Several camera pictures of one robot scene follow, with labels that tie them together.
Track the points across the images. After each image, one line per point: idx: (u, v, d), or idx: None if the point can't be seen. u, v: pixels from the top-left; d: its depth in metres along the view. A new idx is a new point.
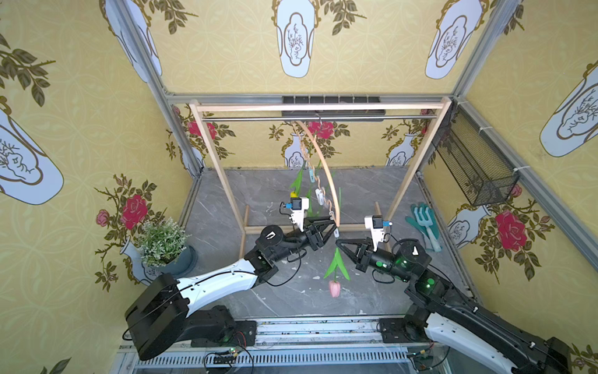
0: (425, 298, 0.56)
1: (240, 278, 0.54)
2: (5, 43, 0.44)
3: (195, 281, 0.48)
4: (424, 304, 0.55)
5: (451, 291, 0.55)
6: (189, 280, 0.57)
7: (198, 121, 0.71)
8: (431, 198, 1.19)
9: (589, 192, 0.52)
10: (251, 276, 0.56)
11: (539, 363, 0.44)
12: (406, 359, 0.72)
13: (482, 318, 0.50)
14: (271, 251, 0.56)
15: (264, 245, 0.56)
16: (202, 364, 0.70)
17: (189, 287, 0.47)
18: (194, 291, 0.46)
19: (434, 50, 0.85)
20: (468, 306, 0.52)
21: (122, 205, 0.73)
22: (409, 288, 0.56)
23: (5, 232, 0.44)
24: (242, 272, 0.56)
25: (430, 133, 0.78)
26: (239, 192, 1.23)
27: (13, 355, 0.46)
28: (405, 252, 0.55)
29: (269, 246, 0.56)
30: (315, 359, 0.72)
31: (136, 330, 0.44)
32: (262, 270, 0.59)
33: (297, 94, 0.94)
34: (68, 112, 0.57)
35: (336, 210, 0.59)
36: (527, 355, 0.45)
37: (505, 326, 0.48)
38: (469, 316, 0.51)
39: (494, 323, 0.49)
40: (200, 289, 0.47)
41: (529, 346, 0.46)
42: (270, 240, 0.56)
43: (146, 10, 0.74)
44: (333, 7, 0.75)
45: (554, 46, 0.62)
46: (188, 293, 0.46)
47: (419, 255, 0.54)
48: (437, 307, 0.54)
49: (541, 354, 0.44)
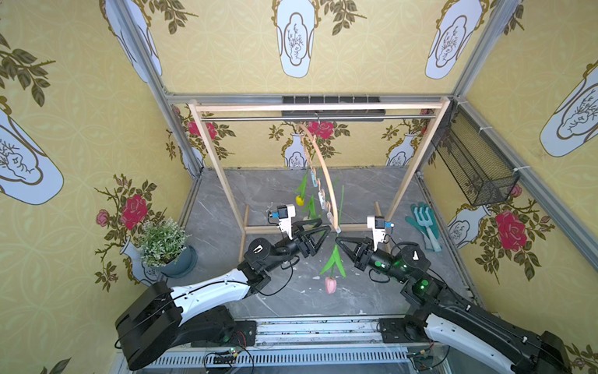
0: (421, 300, 0.57)
1: (233, 288, 0.55)
2: (5, 43, 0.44)
3: (188, 290, 0.49)
4: (420, 305, 0.57)
5: (444, 291, 0.57)
6: (183, 288, 0.48)
7: (198, 121, 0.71)
8: (431, 198, 1.19)
9: (589, 193, 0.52)
10: (245, 286, 0.57)
11: (531, 357, 0.44)
12: (406, 359, 0.72)
13: (474, 315, 0.52)
14: (260, 264, 0.56)
15: (251, 258, 0.56)
16: (202, 365, 0.70)
17: (182, 297, 0.47)
18: (188, 299, 0.47)
19: (434, 50, 0.85)
20: (461, 305, 0.54)
21: (122, 205, 0.73)
22: (405, 290, 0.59)
23: (5, 232, 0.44)
24: (236, 282, 0.57)
25: (430, 133, 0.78)
26: (239, 192, 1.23)
27: (13, 355, 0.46)
28: (405, 257, 0.57)
29: (255, 258, 0.56)
30: (315, 359, 0.72)
31: (126, 340, 0.43)
32: (255, 281, 0.60)
33: (297, 94, 0.94)
34: (68, 112, 0.57)
35: (335, 213, 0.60)
36: (520, 350, 0.46)
37: (498, 322, 0.50)
38: (462, 314, 0.53)
39: (487, 320, 0.50)
40: (194, 298, 0.48)
41: (522, 340, 0.46)
42: (257, 253, 0.56)
43: (146, 10, 0.74)
44: (332, 7, 0.75)
45: (554, 45, 0.62)
46: (181, 301, 0.46)
47: (419, 260, 0.54)
48: (432, 307, 0.56)
49: (533, 347, 0.45)
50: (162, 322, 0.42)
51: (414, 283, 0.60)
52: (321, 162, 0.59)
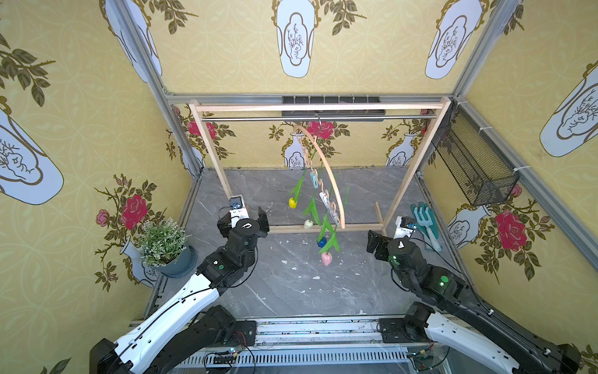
0: (437, 296, 0.52)
1: (194, 301, 0.48)
2: (5, 43, 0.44)
3: (136, 334, 0.43)
4: (436, 302, 0.52)
5: (466, 291, 0.52)
6: (129, 336, 0.43)
7: (198, 121, 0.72)
8: (431, 197, 1.19)
9: (589, 193, 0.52)
10: (209, 291, 0.50)
11: (553, 371, 0.42)
12: (406, 358, 0.72)
13: (496, 321, 0.48)
14: (245, 243, 0.54)
15: (240, 233, 0.53)
16: (202, 364, 0.70)
17: (128, 347, 0.41)
18: (136, 347, 0.42)
19: (434, 50, 0.85)
20: (482, 308, 0.49)
21: (122, 204, 0.73)
22: (416, 288, 0.55)
23: (5, 232, 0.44)
24: (195, 294, 0.49)
25: (430, 133, 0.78)
26: (239, 192, 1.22)
27: (13, 355, 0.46)
28: (390, 245, 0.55)
29: (246, 235, 0.53)
30: (315, 359, 0.72)
31: None
32: (224, 276, 0.52)
33: (297, 94, 0.94)
34: (68, 112, 0.57)
35: (341, 211, 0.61)
36: (543, 361, 0.43)
37: (521, 331, 0.46)
38: (484, 318, 0.48)
39: (509, 327, 0.47)
40: (144, 341, 0.42)
41: (543, 352, 0.44)
42: (247, 229, 0.55)
43: (146, 10, 0.74)
44: (332, 7, 0.75)
45: (554, 45, 0.62)
46: (129, 354, 0.41)
47: (405, 247, 0.56)
48: (450, 306, 0.51)
49: (555, 361, 0.43)
50: None
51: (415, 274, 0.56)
52: (325, 164, 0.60)
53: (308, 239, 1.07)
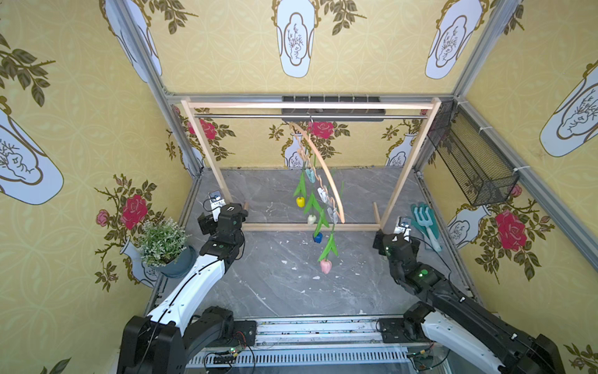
0: (417, 287, 0.59)
1: (209, 273, 0.54)
2: (5, 43, 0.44)
3: (167, 304, 0.46)
4: (416, 293, 0.58)
5: (442, 281, 0.58)
6: (161, 305, 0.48)
7: (189, 117, 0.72)
8: (431, 197, 1.19)
9: (589, 193, 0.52)
10: (218, 262, 0.56)
11: (516, 353, 0.43)
12: (406, 359, 0.72)
13: (466, 307, 0.52)
14: (234, 223, 0.62)
15: (228, 213, 0.62)
16: (203, 364, 0.70)
17: (167, 312, 0.44)
18: (171, 312, 0.44)
19: (434, 50, 0.85)
20: (455, 296, 0.54)
21: (122, 204, 0.73)
22: (404, 276, 0.63)
23: (5, 232, 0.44)
24: (208, 266, 0.55)
25: (422, 134, 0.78)
26: (239, 191, 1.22)
27: (13, 355, 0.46)
28: (385, 238, 0.74)
29: (235, 214, 0.62)
30: (315, 359, 0.72)
31: None
32: (226, 253, 0.59)
33: (297, 94, 0.94)
34: (68, 112, 0.57)
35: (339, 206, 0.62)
36: (504, 344, 0.45)
37: (491, 319, 0.49)
38: (455, 304, 0.53)
39: (480, 314, 0.50)
40: (177, 306, 0.45)
41: (510, 336, 0.46)
42: (232, 209, 0.63)
43: (146, 10, 0.74)
44: (332, 7, 0.75)
45: (554, 45, 0.62)
46: (169, 317, 0.43)
47: (398, 240, 0.64)
48: (427, 294, 0.57)
49: (522, 345, 0.44)
50: (162, 344, 0.40)
51: (402, 263, 0.63)
52: (324, 165, 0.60)
53: (308, 239, 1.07)
